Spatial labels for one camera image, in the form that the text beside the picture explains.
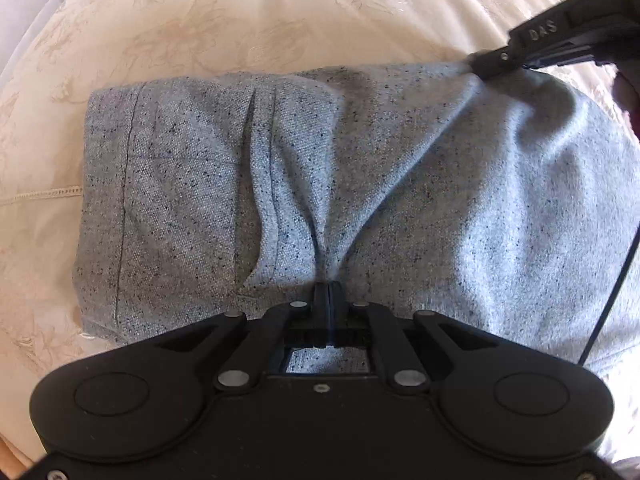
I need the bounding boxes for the grey speckled pants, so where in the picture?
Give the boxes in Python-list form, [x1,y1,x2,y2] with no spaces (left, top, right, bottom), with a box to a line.
[74,63,639,374]

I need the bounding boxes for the right hand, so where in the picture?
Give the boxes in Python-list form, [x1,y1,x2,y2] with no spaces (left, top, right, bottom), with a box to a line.
[612,70,640,136]

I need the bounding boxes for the cream embroidered bedspread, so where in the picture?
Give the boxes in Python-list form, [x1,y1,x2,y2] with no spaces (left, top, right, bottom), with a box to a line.
[0,0,640,466]

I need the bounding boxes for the black cable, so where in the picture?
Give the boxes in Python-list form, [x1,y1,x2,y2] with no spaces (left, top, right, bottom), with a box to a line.
[577,211,640,366]

